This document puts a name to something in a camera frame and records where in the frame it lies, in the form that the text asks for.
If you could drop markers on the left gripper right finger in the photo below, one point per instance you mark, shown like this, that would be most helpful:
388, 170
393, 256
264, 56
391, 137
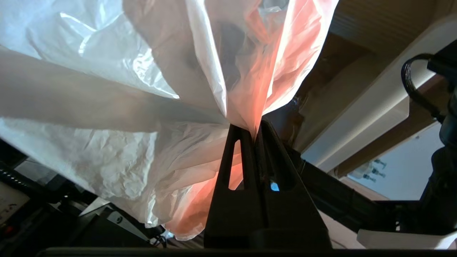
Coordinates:
296, 225

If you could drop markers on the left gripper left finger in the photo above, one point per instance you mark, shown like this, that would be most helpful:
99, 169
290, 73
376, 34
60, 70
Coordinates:
232, 221

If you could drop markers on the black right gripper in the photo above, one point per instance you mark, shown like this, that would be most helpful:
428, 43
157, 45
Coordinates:
442, 200

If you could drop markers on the new white red plastic bag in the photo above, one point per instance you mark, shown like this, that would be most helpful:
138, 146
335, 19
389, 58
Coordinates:
107, 150

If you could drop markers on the black robot base chassis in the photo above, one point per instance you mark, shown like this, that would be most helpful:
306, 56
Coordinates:
43, 221

